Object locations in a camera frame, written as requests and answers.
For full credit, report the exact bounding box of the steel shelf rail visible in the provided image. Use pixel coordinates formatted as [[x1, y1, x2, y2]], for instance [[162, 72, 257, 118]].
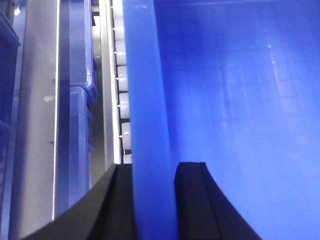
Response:
[[8, 0, 60, 240]]

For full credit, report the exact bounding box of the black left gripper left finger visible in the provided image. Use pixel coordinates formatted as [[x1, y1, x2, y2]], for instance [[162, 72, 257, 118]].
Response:
[[26, 164, 138, 240]]

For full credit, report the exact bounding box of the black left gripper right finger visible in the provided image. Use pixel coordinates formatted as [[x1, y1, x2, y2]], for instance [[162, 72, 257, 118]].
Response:
[[174, 162, 260, 240]]

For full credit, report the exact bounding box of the blue plastic bin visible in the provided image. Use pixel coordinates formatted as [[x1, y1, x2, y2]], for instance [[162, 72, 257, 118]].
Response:
[[123, 0, 320, 240]]

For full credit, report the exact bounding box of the white roller track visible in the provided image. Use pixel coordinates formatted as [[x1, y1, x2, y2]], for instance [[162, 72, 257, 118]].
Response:
[[110, 0, 132, 164]]

